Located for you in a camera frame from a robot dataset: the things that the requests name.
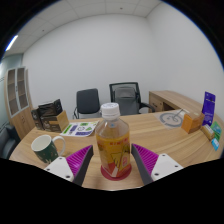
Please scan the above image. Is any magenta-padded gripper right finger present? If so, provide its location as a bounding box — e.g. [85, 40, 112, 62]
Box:
[130, 143, 184, 186]

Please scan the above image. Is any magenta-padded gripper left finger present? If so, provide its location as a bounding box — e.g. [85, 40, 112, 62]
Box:
[43, 144, 95, 187]

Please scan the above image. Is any yellow tea drink bottle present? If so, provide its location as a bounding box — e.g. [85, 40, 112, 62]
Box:
[95, 102, 131, 179]

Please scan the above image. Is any green white-lined mug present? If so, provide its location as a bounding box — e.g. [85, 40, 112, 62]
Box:
[30, 134, 67, 164]

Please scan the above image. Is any flat round red coaster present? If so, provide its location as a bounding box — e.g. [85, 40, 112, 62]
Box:
[100, 163, 133, 181]

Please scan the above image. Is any black box with tan side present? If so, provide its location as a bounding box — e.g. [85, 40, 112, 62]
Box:
[40, 110, 70, 133]

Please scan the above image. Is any orange cardboard box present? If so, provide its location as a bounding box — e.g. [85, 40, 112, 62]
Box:
[181, 111, 206, 135]

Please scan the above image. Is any small tan box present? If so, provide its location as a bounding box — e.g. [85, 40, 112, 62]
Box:
[200, 124, 216, 141]

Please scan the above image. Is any small light blue card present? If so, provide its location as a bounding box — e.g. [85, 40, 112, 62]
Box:
[210, 137, 221, 152]

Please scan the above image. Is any black leather sofa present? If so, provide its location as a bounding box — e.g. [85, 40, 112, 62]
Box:
[0, 124, 21, 160]

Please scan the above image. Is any green flat pack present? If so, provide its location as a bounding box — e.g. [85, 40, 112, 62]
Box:
[209, 121, 223, 141]

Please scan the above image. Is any wooden side desk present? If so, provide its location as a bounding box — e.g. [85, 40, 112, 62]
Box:
[148, 89, 206, 114]

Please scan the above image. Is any black solid-back office chair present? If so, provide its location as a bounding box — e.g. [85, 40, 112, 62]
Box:
[72, 88, 102, 120]

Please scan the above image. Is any purple upright box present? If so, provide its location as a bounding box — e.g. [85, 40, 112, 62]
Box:
[201, 91, 217, 127]

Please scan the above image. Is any wooden glass-door shelf cabinet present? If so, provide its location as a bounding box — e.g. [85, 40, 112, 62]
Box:
[4, 66, 36, 140]

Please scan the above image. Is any grey mesh-back office chair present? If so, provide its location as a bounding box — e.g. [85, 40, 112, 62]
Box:
[109, 81, 156, 117]

